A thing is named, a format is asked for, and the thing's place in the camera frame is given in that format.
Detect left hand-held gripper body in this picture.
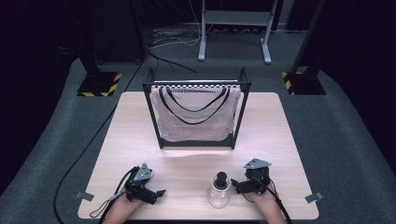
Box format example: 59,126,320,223
125,162,159,205

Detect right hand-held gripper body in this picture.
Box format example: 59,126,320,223
238,158,273,196

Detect clear glass bottle black stopper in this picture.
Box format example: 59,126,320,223
206,171,233,210

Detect pink mesh bag black handles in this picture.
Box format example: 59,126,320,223
149,86,243,143

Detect person's left hand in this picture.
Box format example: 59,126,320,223
120,189,146,210

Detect person's right hand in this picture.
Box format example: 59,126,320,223
245,182,278,206

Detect black metal hanging rack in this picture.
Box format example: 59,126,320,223
142,67,252,150

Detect black stand base yellow stripes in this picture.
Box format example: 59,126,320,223
77,71,123,98
281,70,327,96

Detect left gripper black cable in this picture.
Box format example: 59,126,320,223
98,165,141,224

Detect thin black lanyard loop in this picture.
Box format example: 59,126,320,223
89,191,128,219

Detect grey table edge bracket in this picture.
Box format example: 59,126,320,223
74,190,95,203
304,191,325,204

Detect long black floor cable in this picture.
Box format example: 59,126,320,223
51,57,148,224

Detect tangle of floor cables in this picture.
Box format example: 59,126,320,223
147,27,219,75

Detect white metal desk frame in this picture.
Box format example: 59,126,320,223
197,0,279,65

